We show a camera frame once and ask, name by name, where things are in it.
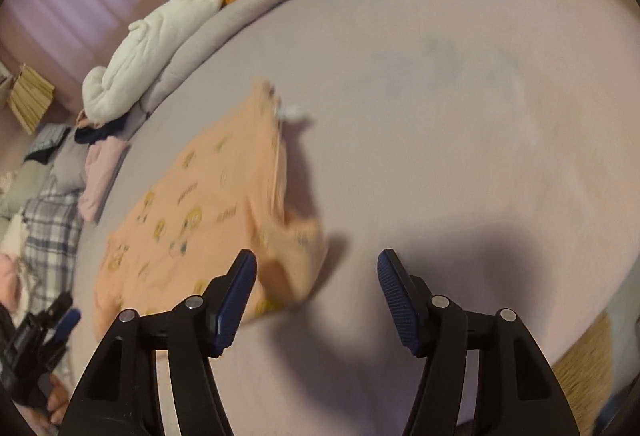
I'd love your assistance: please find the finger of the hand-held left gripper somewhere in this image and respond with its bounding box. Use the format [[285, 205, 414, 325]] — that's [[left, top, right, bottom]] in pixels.
[[42, 291, 75, 322], [47, 307, 82, 347]]

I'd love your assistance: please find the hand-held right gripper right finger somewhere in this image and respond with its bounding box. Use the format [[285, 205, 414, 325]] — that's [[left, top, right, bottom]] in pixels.
[[377, 249, 581, 436]]

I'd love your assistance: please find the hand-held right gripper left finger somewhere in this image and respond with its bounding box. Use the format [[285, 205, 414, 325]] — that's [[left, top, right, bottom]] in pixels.
[[65, 249, 258, 436]]

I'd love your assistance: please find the orange printed shirt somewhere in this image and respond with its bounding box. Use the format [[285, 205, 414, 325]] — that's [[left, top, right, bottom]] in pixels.
[[92, 79, 328, 342]]

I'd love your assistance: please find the person's left hand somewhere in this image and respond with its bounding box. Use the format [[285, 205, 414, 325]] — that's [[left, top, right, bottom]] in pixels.
[[30, 373, 71, 432]]

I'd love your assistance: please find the pink garment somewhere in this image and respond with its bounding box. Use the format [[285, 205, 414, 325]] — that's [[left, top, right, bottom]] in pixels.
[[0, 251, 23, 312]]

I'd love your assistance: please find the large plaid pillow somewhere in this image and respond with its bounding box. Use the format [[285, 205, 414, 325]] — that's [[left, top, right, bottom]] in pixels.
[[15, 176, 86, 312]]

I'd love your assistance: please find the grey pillow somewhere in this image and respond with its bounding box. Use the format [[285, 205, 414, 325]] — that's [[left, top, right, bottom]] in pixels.
[[7, 159, 53, 217]]

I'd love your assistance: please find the pink folded cloth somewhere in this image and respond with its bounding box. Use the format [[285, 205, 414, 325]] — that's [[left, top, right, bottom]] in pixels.
[[77, 136, 132, 222]]

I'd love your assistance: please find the small plaid pillow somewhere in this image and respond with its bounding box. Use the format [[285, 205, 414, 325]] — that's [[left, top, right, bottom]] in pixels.
[[30, 123, 71, 157]]

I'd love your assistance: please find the dark garment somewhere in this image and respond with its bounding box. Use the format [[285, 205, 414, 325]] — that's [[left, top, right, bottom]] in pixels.
[[74, 121, 126, 147]]

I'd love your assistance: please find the white goose plush toy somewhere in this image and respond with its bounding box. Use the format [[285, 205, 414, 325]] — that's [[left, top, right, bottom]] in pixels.
[[81, 0, 288, 127]]

